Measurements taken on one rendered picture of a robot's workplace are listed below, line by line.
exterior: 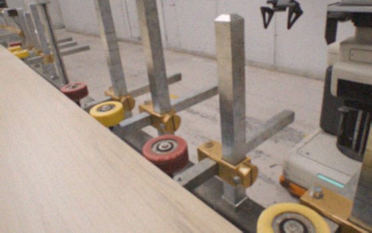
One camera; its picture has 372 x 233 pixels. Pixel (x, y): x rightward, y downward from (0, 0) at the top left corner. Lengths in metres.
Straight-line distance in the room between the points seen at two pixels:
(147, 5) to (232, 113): 0.31
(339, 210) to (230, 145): 0.21
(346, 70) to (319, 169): 0.52
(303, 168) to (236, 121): 1.04
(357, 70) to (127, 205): 1.05
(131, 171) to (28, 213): 0.15
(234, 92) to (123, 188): 0.24
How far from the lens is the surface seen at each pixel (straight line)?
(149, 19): 0.64
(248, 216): 0.63
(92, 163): 0.50
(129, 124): 0.71
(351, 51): 1.27
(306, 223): 0.36
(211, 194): 0.68
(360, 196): 0.43
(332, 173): 1.48
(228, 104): 0.49
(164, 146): 0.48
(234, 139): 0.52
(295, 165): 1.54
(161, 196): 0.39
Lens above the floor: 1.17
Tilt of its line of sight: 25 degrees down
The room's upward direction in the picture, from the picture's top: 6 degrees counter-clockwise
